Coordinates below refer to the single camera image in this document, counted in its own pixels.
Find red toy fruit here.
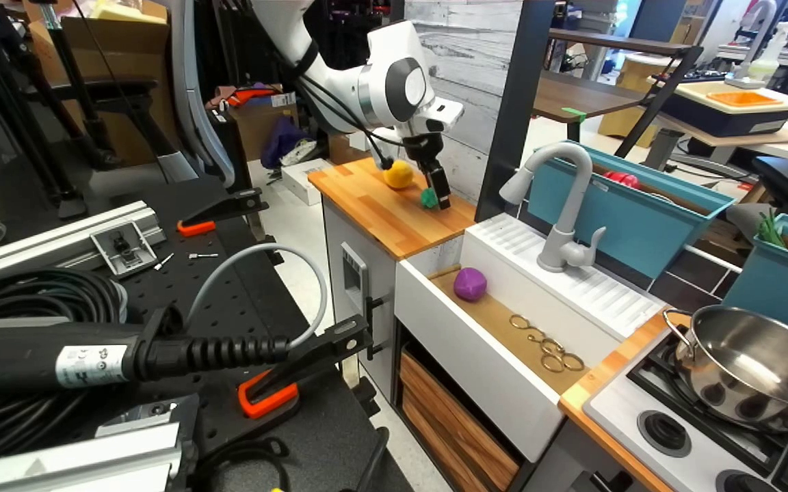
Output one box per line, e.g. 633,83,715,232
603,169,644,193

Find white toy kitchen cabinet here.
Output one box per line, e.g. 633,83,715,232
321,199,408,406

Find dark wooden shelf table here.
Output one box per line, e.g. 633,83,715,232
533,25,707,160

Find white toy stove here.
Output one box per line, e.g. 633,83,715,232
583,333,788,492

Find wooden drawer front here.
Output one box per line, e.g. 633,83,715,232
397,351,527,492

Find aluminium extrusion bar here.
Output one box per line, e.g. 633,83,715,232
0,199,165,283
0,398,204,492

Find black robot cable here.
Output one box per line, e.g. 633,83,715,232
294,42,401,173

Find wooden countertop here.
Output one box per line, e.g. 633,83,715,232
308,154,480,262

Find large cardboard box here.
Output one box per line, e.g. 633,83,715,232
23,0,185,169

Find black frame post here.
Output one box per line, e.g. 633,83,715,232
475,0,559,225

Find grey hose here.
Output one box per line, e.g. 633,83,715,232
165,0,239,186

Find white toy sink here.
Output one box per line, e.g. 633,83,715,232
392,214,670,466

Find grey toy faucet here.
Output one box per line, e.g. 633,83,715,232
498,141,610,279

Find grey metal bracket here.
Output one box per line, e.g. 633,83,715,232
87,219,163,279

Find clear spray bottle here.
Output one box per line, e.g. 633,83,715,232
743,20,788,89

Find black tripod stand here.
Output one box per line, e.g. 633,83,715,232
0,0,116,179

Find purple toy grapes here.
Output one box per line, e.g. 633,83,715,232
453,265,490,303

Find white wood backsplash panel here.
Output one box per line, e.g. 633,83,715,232
403,0,529,206

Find teal storage bin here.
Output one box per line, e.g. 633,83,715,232
527,145,740,283
726,214,788,355

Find yellow toy lemon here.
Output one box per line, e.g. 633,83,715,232
382,160,418,193

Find black cable coil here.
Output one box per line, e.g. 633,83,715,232
0,269,134,467

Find black cabinet handle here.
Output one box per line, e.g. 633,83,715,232
362,294,390,365

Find purple cloth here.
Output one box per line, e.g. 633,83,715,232
261,116,308,173

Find green toy pineapple top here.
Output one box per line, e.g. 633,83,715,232
755,208,788,250

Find steel pot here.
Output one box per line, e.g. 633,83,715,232
666,303,788,437

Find black clamp orange handle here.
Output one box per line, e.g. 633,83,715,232
237,312,375,424
174,186,267,240

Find navy tub yellow rim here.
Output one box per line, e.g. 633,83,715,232
666,81,788,141

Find grey cable loop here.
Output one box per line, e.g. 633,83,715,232
185,240,334,355

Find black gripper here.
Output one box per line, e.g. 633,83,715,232
401,128,454,212

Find open cardboard box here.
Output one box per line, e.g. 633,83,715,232
213,85,305,165

